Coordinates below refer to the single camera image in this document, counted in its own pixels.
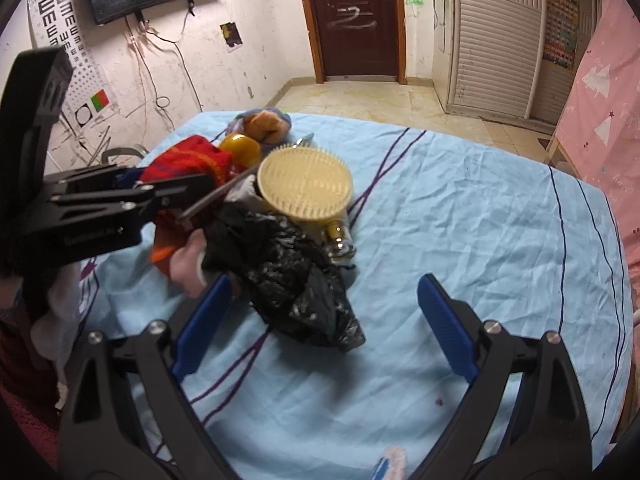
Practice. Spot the yellow round container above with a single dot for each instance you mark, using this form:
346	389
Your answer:
242	150

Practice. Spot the red knitted cloth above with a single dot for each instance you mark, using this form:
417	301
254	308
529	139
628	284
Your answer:
190	160

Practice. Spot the black plastic bag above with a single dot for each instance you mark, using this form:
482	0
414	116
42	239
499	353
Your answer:
290	280

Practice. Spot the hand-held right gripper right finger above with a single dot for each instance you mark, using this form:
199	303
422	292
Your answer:
445	325

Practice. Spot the pink printed curtain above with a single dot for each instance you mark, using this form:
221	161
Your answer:
605	110

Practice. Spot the chrome metal fitting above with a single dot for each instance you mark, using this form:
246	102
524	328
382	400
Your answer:
340	242

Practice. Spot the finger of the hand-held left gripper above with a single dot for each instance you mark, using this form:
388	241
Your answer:
180	192

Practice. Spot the brown and blue plush toy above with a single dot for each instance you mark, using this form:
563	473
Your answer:
262	122

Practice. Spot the orange cloth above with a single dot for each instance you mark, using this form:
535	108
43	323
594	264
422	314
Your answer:
165	247

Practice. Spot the eye test chart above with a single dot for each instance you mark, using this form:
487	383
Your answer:
75	60

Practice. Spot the white slatted wardrobe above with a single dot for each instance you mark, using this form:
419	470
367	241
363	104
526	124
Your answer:
495	35

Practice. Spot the light blue striped bed sheet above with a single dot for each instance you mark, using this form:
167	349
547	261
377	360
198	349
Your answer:
450	210

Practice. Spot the cream round bristle brush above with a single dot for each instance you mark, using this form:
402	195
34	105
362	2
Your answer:
305	185

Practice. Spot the pale pink cloth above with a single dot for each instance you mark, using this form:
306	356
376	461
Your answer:
189	262

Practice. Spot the dark brown door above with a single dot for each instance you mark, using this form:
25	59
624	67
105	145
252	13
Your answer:
355	15

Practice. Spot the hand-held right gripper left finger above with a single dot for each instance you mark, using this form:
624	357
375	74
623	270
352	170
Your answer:
205	320

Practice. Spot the wooden bed frame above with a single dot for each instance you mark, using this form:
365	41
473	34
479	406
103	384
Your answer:
552	152

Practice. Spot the grey metal hoop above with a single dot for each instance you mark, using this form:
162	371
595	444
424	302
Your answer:
120	151

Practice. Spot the colourful wall poster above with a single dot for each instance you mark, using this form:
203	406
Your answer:
560	30

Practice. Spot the person's left hand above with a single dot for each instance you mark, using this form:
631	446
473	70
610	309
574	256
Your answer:
57	310

